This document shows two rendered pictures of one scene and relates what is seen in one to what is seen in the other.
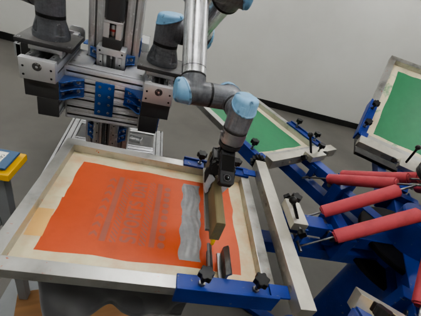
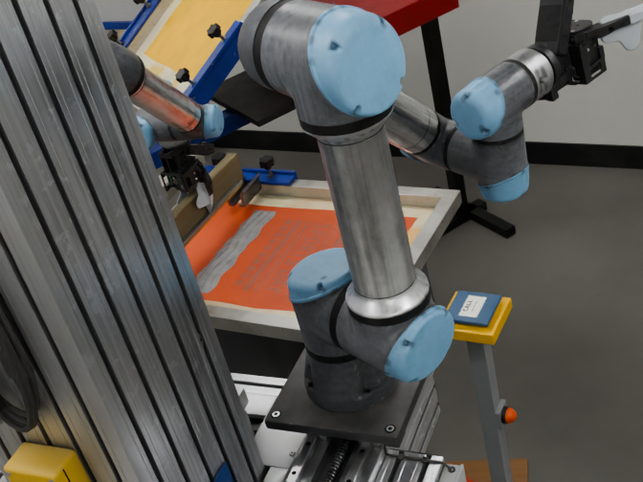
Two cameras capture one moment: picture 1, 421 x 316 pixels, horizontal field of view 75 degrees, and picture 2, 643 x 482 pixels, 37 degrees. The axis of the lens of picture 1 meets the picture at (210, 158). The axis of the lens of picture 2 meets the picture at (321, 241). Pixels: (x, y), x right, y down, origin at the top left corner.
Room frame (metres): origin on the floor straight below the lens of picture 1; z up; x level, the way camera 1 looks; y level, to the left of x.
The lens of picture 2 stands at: (1.95, 1.73, 2.29)
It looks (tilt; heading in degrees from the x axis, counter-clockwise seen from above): 33 degrees down; 228
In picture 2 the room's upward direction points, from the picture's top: 15 degrees counter-clockwise
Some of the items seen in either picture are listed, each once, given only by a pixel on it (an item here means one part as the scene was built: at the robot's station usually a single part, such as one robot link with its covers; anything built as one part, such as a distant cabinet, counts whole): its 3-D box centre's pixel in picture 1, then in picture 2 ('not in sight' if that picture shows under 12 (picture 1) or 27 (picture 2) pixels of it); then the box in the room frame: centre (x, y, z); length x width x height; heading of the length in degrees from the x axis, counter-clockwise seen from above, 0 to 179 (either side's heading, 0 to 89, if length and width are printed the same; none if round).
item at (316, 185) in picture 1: (291, 170); not in sight; (1.37, -0.47, 0.90); 1.24 x 0.06 x 0.06; 43
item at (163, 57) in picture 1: (163, 52); not in sight; (1.33, 0.38, 1.31); 0.15 x 0.15 x 0.10
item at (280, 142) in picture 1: (270, 121); not in sight; (1.58, -0.27, 1.05); 1.08 x 0.61 x 0.23; 43
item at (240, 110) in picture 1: (240, 113); not in sight; (0.74, -0.04, 1.39); 0.09 x 0.08 x 0.11; 25
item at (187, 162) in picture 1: (215, 171); not in sight; (1.00, -0.04, 0.98); 0.30 x 0.05 x 0.07; 103
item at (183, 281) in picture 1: (225, 291); (249, 183); (0.46, -0.17, 0.98); 0.30 x 0.05 x 0.07; 103
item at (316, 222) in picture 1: (302, 224); not in sight; (0.81, -0.42, 1.02); 0.17 x 0.06 x 0.05; 103
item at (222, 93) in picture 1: (225, 98); (152, 125); (0.83, 0.02, 1.39); 0.11 x 0.11 x 0.08; 25
